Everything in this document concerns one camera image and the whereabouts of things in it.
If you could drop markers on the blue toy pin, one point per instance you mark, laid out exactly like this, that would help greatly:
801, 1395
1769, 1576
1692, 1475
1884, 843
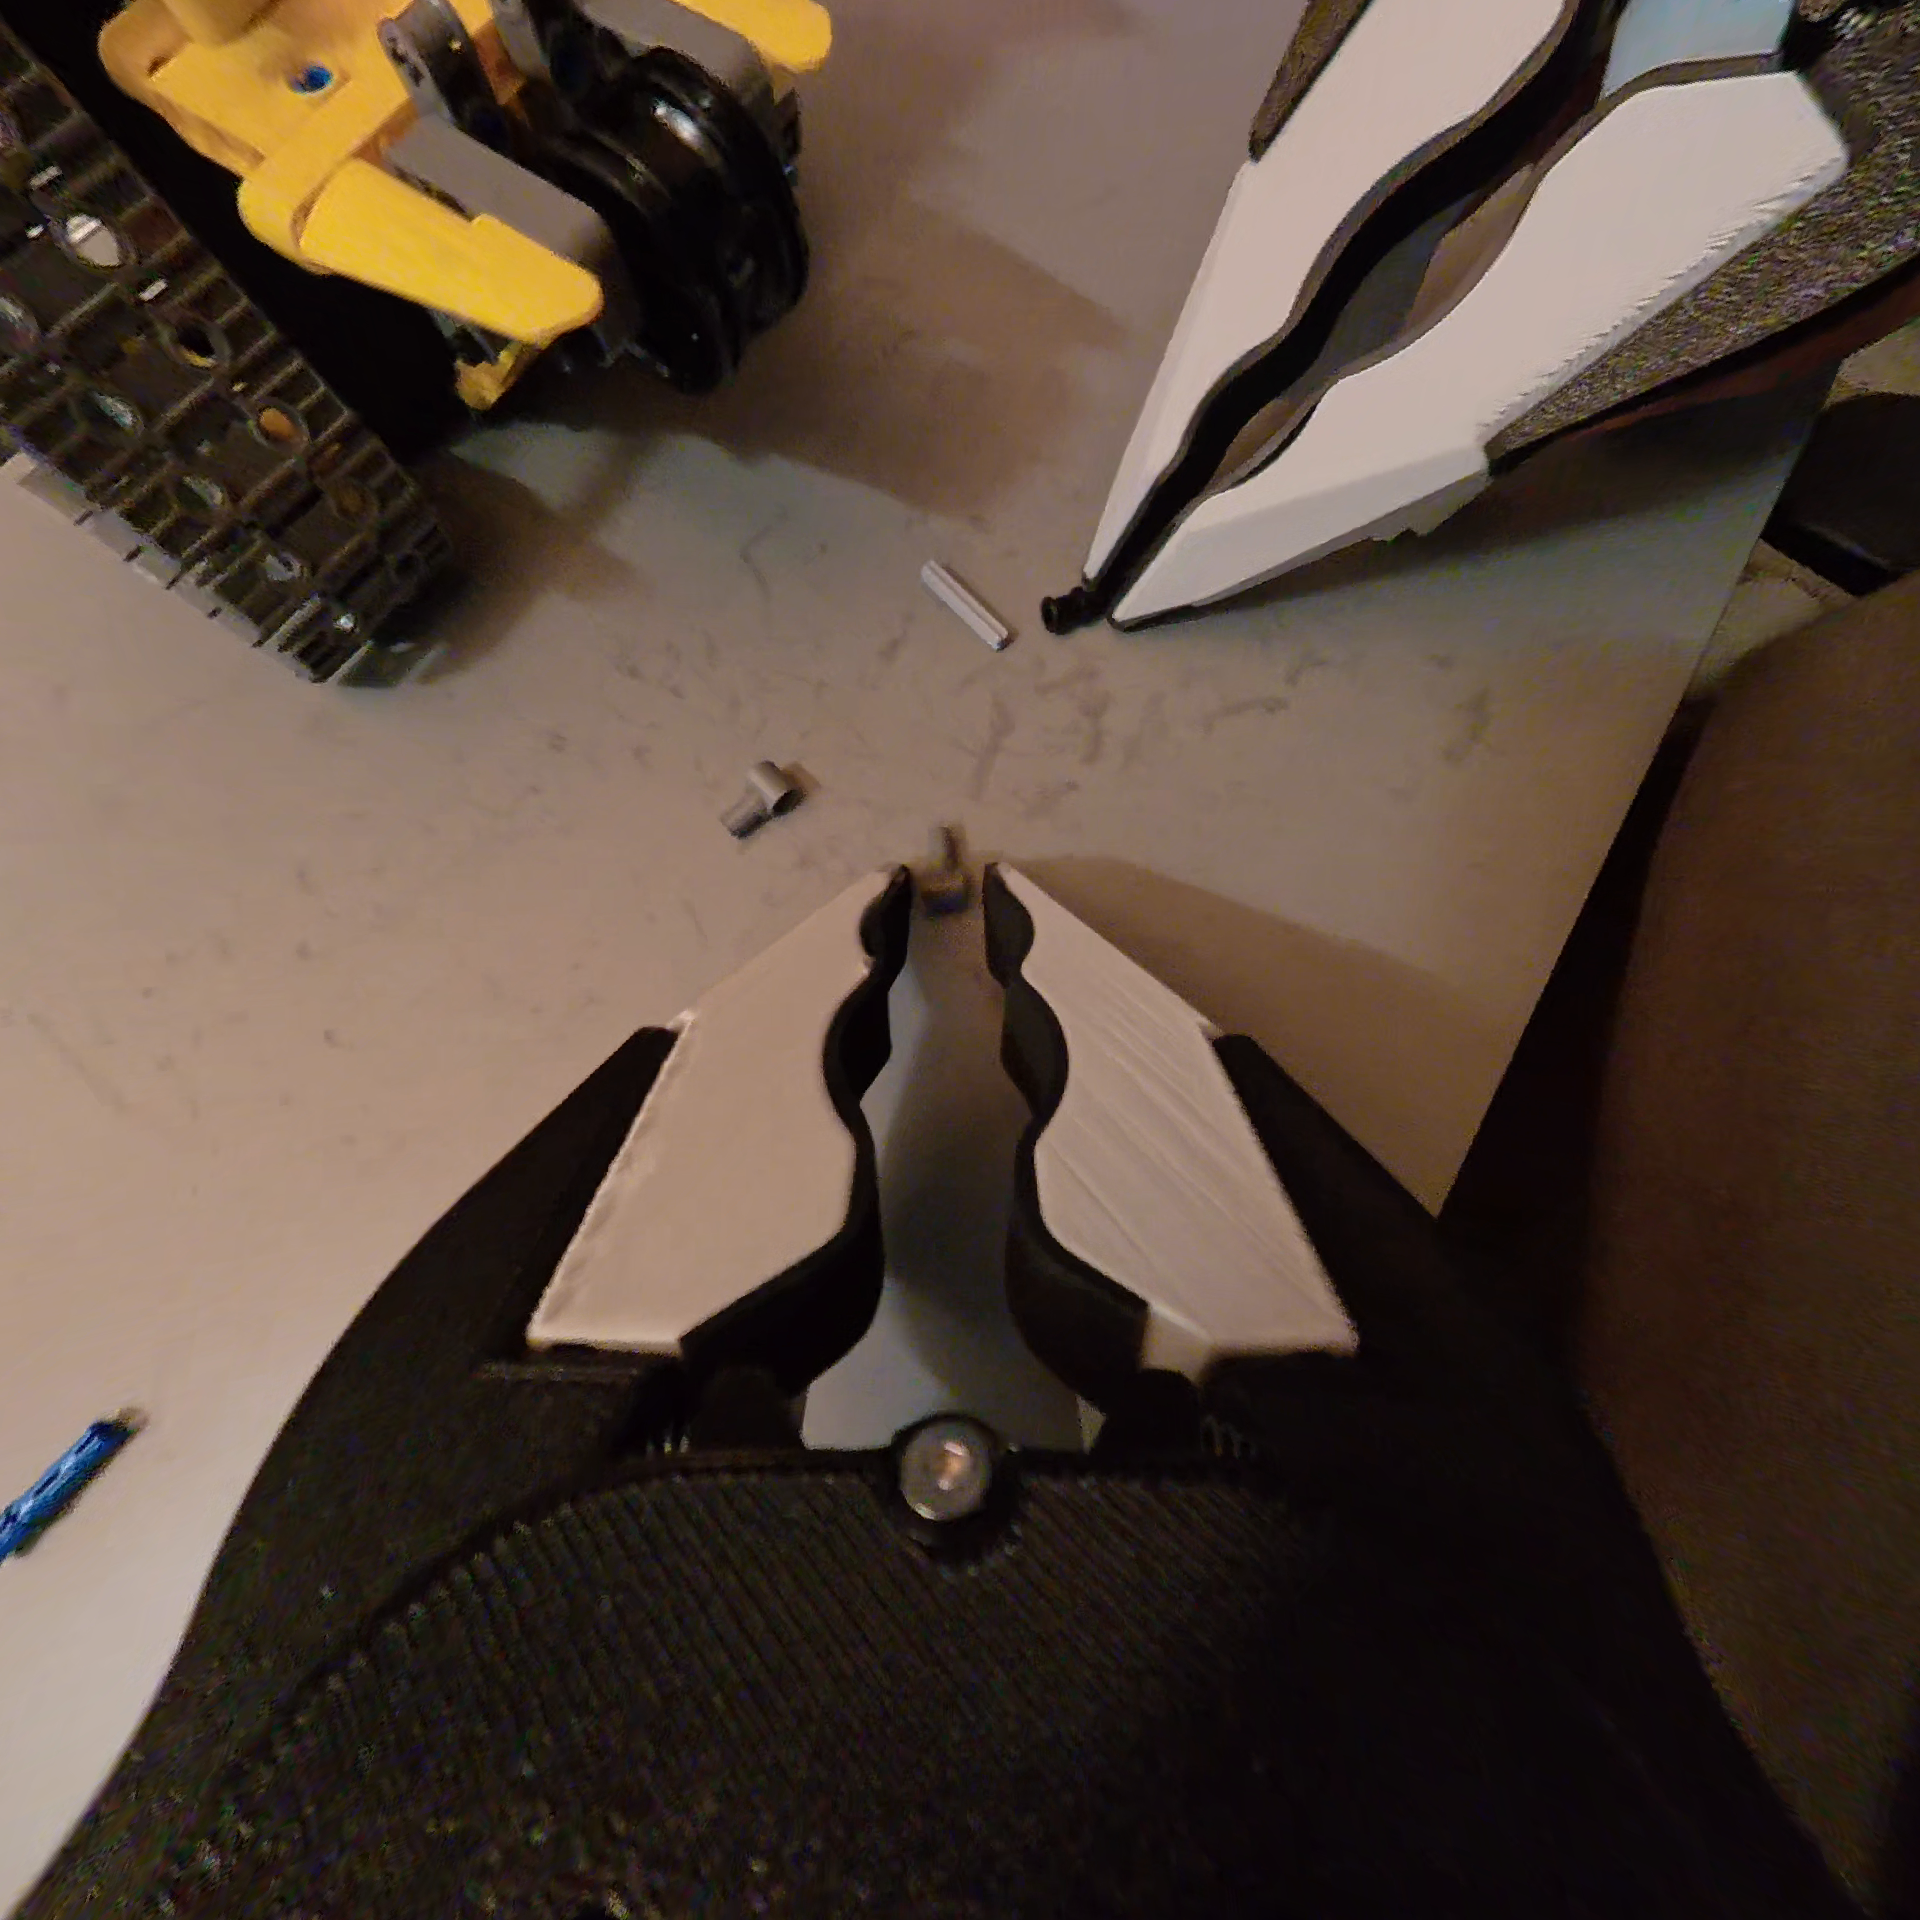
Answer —
60, 1484

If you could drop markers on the small grey toy connector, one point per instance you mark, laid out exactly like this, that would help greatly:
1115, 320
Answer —
763, 798
944, 886

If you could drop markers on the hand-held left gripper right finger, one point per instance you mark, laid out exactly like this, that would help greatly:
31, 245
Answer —
1185, 1200

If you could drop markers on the short grey toy axle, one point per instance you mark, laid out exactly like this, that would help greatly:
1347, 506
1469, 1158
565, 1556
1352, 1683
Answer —
964, 604

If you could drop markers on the yellow black tracked toy vehicle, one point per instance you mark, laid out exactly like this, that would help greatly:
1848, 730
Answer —
376, 195

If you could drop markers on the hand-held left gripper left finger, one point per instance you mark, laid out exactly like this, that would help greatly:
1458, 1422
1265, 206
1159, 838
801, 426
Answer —
705, 1184

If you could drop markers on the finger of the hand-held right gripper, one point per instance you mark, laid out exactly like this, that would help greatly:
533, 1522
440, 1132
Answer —
1348, 150
1651, 242

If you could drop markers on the black toy pin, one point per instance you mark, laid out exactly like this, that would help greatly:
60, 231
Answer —
1067, 611

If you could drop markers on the person's brown trouser leg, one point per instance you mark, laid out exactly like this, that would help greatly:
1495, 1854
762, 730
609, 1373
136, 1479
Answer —
1769, 1050

